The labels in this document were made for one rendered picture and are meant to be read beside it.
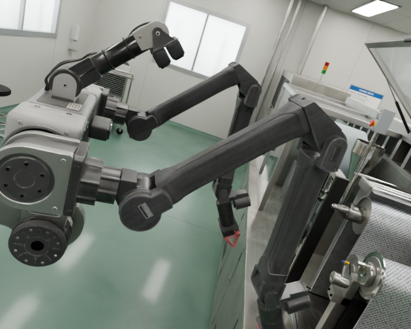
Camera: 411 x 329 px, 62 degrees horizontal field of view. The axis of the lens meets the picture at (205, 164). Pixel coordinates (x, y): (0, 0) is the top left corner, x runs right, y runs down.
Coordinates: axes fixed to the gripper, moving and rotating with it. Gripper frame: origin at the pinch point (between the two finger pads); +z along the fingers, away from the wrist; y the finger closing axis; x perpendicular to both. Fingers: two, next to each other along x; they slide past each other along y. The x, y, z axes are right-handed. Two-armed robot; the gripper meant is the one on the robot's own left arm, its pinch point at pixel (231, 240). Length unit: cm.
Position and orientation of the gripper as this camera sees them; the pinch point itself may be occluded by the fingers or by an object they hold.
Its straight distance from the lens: 140.9
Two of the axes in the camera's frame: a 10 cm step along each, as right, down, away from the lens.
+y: -1.8, -4.0, 9.0
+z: 2.0, 8.8, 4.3
